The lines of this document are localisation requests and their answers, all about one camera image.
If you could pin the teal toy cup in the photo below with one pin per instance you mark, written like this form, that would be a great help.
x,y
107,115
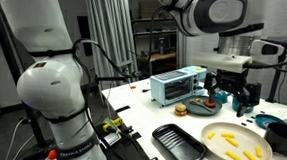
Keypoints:
x,y
234,104

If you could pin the black rectangular tray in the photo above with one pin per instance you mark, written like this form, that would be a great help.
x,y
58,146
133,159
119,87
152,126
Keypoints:
x,y
179,145

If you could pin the black tape strip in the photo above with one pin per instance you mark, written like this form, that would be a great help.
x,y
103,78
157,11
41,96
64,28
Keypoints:
x,y
122,108
136,135

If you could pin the yellow clamp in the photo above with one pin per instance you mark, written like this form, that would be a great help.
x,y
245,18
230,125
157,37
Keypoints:
x,y
112,124

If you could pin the black toy pot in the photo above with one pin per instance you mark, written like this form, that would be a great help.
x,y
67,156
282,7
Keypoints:
x,y
281,138

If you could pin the black horizontal bar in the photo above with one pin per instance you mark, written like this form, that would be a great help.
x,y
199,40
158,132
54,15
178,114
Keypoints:
x,y
117,79

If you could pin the cardboard box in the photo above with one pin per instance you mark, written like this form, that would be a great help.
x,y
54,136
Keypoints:
x,y
148,9

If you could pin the red toy tomato slice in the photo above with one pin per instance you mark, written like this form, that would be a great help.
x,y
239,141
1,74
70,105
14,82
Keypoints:
x,y
208,104

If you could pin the wooden desk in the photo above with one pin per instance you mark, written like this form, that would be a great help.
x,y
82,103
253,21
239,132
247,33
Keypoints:
x,y
158,56

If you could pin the small orange object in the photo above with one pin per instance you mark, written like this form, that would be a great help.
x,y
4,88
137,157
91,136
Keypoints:
x,y
133,87

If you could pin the small black tape piece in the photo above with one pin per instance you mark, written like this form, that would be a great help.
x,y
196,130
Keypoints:
x,y
262,112
244,124
249,121

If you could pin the light blue toy oven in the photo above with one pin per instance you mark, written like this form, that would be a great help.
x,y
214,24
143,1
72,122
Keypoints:
x,y
169,88

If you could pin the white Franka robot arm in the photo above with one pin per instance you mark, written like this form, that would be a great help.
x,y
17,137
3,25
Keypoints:
x,y
49,91

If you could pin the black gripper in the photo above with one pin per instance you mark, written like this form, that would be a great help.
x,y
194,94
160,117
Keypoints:
x,y
232,80

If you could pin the teal toy saucer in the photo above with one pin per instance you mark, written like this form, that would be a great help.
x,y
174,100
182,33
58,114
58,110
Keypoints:
x,y
268,120

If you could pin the toy hamburger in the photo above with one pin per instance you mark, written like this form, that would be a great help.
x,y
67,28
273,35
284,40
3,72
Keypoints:
x,y
180,109

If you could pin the small black object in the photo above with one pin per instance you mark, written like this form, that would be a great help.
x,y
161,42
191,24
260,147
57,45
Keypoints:
x,y
146,90

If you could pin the grey toy spoon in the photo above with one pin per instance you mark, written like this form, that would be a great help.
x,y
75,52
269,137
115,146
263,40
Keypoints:
x,y
200,104

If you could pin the white pleated curtain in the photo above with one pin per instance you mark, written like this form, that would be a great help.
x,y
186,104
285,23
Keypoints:
x,y
110,21

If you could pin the dark grey plate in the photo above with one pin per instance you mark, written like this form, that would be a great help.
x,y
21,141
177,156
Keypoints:
x,y
190,109

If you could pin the white round plate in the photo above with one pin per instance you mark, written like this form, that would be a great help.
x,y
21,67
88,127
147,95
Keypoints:
x,y
243,136

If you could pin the dark metal shelf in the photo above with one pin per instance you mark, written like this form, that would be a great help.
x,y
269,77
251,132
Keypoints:
x,y
153,33

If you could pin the silver metal plate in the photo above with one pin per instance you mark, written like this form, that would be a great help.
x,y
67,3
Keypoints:
x,y
112,139

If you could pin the yellow toy fry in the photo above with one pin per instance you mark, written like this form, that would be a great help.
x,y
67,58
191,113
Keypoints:
x,y
258,151
233,156
211,134
227,135
232,141
249,155

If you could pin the small teal toy kettle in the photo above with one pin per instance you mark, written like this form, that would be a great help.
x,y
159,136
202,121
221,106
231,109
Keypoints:
x,y
222,96

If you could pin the black tripod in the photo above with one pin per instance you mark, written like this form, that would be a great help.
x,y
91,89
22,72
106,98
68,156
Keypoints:
x,y
275,84

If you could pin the white bottle orange cap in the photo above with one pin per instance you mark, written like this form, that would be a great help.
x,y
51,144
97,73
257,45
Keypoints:
x,y
52,156

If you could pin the black camera on tripod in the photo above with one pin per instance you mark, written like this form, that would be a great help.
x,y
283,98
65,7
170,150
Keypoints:
x,y
286,40

